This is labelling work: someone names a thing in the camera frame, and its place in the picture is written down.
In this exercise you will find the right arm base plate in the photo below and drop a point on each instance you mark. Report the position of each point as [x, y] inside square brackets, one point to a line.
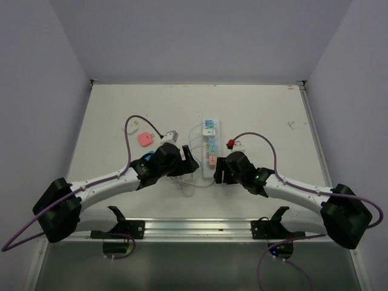
[267, 229]

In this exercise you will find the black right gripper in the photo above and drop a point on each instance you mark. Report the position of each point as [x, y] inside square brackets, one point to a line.
[220, 167]

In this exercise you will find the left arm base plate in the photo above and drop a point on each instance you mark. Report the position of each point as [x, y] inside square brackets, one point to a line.
[134, 228]

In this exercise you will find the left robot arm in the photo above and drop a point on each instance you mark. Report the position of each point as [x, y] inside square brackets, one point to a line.
[65, 208]

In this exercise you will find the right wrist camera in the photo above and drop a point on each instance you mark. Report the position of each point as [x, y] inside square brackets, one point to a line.
[235, 146]

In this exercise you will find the orange charger plug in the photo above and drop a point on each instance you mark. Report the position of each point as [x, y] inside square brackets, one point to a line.
[212, 161]

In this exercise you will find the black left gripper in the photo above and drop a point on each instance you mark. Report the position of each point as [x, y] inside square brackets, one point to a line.
[187, 165]

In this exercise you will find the pink adapter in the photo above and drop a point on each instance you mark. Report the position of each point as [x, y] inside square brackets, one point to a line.
[145, 139]

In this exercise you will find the blue adapter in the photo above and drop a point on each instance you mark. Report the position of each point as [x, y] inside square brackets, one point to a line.
[148, 155]

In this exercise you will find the white adapter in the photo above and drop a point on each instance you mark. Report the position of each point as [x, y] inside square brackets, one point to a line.
[132, 127]

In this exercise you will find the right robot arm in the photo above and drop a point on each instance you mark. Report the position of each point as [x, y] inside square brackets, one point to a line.
[335, 212]

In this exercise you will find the mint green charger plug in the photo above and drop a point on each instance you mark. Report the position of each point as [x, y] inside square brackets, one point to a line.
[213, 150]

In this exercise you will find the white charger plug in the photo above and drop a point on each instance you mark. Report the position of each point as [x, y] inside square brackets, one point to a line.
[208, 132]

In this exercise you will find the aluminium mounting rail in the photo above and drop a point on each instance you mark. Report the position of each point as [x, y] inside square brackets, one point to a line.
[173, 227]

